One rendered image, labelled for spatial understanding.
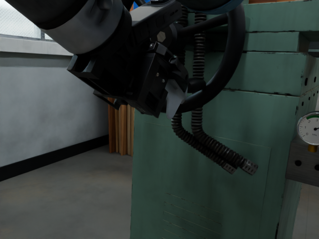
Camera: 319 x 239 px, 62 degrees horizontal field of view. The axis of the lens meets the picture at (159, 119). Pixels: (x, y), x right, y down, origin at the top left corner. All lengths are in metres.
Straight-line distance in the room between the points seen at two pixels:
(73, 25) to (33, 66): 1.68
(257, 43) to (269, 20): 0.05
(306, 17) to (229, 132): 0.29
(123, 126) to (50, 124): 0.54
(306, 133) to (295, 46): 0.18
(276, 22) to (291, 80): 0.13
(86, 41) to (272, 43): 0.46
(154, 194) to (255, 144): 0.35
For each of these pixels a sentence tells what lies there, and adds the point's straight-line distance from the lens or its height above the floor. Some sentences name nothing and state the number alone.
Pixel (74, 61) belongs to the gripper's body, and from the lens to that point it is 0.29.
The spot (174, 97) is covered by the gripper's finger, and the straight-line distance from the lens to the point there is 0.39.
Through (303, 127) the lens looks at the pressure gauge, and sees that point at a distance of 0.57.
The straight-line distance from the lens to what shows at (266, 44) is 0.64.
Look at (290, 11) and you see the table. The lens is 0.64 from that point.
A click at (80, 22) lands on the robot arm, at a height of 0.79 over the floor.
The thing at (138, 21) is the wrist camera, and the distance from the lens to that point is 0.32.
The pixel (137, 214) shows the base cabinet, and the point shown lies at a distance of 0.92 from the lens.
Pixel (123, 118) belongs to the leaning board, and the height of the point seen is 0.31.
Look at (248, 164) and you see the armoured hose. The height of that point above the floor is 0.57.
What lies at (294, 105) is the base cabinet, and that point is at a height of 0.69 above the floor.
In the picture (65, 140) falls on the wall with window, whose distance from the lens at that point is 2.16.
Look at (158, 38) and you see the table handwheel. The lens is 0.51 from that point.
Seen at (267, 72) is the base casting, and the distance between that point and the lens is 0.64.
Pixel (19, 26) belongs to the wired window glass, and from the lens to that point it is 1.97.
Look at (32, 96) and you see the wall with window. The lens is 1.93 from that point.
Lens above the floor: 0.76
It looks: 12 degrees down
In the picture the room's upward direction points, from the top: 3 degrees clockwise
